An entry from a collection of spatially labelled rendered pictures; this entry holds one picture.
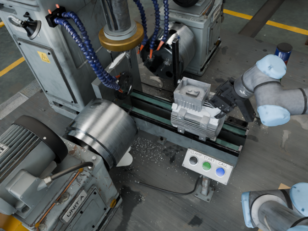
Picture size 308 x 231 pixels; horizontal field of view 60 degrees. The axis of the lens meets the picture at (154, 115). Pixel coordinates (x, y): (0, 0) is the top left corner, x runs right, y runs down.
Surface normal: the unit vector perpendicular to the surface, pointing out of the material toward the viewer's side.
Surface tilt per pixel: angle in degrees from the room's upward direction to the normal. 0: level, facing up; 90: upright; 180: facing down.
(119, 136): 62
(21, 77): 0
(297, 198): 6
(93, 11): 90
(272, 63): 31
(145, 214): 0
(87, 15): 90
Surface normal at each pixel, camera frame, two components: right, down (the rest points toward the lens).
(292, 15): -0.09, -0.64
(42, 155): 0.77, 0.06
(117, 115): 0.43, -0.33
